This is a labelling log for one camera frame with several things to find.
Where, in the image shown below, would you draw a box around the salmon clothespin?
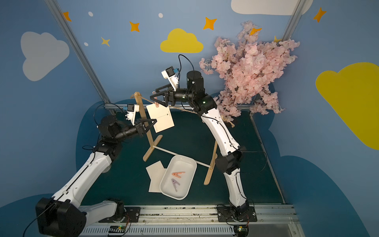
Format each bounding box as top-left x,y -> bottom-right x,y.
172,171 -> 185,178

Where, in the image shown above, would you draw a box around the left aluminium frame post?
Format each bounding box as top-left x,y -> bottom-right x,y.
44,0 -> 111,103

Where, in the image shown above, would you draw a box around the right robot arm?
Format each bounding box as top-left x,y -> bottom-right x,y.
150,67 -> 256,221

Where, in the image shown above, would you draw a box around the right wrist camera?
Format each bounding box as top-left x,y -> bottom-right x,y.
161,66 -> 179,91

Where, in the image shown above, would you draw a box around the green circuit board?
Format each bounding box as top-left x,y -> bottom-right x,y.
108,225 -> 127,236

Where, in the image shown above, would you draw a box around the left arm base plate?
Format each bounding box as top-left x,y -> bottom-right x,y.
99,206 -> 141,223

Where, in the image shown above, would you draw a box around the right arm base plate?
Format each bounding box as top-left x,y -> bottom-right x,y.
216,205 -> 258,223

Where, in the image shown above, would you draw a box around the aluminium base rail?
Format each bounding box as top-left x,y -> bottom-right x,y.
78,204 -> 305,237

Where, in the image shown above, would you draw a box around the white postcard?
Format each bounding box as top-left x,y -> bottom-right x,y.
146,161 -> 165,180
148,168 -> 166,193
146,104 -> 175,133

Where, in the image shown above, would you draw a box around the pink cherry blossom tree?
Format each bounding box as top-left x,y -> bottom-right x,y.
199,21 -> 300,122

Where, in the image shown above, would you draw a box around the white plastic tray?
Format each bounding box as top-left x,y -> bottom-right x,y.
160,155 -> 197,200

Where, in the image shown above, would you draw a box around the rear aluminium floor rail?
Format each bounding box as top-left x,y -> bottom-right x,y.
105,103 -> 255,111

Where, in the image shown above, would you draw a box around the right aluminium frame post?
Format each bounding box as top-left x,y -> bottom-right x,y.
282,0 -> 307,41

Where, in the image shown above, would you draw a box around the jute string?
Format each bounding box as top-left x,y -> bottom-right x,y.
130,94 -> 236,128

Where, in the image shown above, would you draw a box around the wooden clothesline stand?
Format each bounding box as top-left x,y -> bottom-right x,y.
134,91 -> 219,186

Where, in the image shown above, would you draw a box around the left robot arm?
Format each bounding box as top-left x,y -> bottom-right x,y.
34,104 -> 157,237

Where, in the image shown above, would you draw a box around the purple clothespin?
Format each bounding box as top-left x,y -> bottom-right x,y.
171,179 -> 180,192

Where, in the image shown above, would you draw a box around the aluminium frame post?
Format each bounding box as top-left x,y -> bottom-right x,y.
282,0 -> 307,41
44,0 -> 111,103

